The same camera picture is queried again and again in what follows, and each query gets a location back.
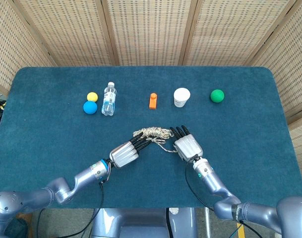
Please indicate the blue felt table mat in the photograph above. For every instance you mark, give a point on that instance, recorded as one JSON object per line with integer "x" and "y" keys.
{"x": 66, "y": 136}

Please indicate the yellow floor tape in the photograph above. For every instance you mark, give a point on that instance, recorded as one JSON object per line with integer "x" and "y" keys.
{"x": 240, "y": 230}

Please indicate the dark teal fabric object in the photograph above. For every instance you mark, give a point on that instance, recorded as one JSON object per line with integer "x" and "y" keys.
{"x": 18, "y": 229}

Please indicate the green foam ball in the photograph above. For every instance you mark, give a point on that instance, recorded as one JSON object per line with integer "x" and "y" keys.
{"x": 217, "y": 95}

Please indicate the orange block with knob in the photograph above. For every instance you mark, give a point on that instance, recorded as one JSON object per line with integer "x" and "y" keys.
{"x": 152, "y": 102}

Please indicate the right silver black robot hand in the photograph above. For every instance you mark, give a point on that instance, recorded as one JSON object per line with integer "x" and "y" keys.
{"x": 189, "y": 146}

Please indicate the blue foam ball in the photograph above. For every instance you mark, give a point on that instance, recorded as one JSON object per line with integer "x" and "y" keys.
{"x": 90, "y": 107}

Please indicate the brown wooden post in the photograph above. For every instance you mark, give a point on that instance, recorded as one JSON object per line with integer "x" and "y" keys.
{"x": 25, "y": 217}

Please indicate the clear plastic water bottle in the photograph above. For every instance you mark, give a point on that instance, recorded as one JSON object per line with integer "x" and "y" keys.
{"x": 108, "y": 104}

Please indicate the blue-grey robot torso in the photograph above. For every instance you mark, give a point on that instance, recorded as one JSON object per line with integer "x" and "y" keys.
{"x": 140, "y": 223}

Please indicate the metal table leg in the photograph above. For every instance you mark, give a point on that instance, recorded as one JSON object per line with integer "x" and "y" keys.
{"x": 207, "y": 223}

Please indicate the white paper cup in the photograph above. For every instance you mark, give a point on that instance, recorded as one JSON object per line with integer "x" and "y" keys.
{"x": 181, "y": 95}

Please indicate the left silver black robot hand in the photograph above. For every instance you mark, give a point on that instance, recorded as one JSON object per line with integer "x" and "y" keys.
{"x": 123, "y": 155}

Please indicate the yellow foam ball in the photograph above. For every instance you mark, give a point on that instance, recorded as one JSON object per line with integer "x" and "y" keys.
{"x": 92, "y": 96}

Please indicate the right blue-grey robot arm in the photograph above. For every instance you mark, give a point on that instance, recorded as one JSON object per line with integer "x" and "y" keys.
{"x": 215, "y": 183}

